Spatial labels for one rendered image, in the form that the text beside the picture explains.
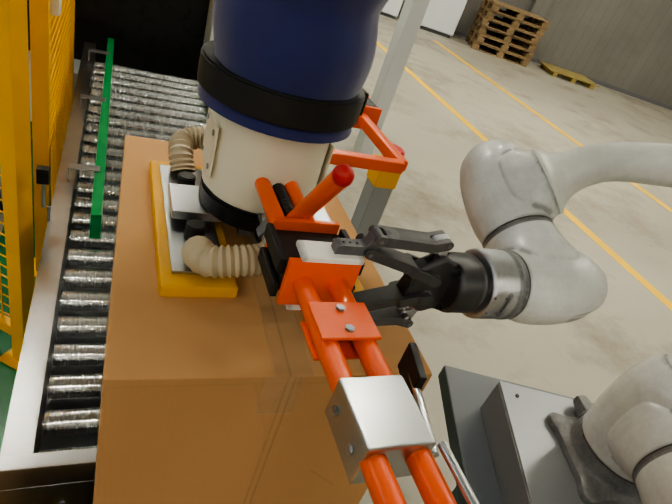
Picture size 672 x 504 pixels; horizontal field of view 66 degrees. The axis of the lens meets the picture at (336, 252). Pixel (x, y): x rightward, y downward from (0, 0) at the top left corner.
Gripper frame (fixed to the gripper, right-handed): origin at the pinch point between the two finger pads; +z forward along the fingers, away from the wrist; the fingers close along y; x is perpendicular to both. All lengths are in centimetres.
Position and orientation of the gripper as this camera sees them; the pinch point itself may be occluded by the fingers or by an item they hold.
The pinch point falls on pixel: (318, 276)
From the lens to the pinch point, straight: 56.1
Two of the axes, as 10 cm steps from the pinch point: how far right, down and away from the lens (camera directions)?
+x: -2.9, -6.1, 7.4
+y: -2.9, 7.9, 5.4
